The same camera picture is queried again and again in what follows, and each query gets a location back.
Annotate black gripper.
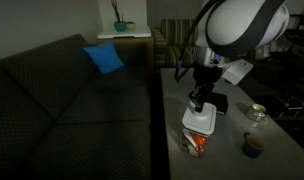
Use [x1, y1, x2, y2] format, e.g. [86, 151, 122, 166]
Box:
[188, 62, 224, 114]

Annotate clear container with white lid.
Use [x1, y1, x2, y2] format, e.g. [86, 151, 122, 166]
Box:
[181, 101, 218, 158]

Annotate black rectangular block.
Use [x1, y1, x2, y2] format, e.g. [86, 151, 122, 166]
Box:
[210, 92, 230, 116]

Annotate glass jar candle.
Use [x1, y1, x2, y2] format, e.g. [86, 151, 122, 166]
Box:
[246, 103, 267, 123]

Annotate striped armchair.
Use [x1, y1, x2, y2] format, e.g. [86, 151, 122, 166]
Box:
[152, 18, 206, 70]

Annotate dark blue mug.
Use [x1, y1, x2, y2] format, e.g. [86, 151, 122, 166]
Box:
[241, 132, 267, 159]

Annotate wooden side table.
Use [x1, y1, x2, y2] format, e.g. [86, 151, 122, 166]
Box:
[95, 35, 156, 73]

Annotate window blind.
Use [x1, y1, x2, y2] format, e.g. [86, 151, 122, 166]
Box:
[146, 0, 210, 21]

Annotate small white plant pot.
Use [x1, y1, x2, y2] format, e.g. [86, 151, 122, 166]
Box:
[125, 21, 136, 31]

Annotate blue pillow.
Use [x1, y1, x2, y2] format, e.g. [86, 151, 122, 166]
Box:
[82, 41, 125, 75]

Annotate teal plant pot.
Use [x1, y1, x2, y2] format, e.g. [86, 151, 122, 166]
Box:
[110, 0, 128, 33]

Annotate black chair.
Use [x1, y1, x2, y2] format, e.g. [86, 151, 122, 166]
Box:
[284, 6, 304, 51]

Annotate dark patterned sofa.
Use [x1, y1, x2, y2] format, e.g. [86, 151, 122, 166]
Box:
[0, 33, 152, 180]

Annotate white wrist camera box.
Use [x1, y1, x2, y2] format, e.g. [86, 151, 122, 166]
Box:
[221, 59, 255, 85]

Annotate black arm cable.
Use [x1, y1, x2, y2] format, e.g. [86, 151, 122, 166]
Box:
[174, 0, 223, 83]

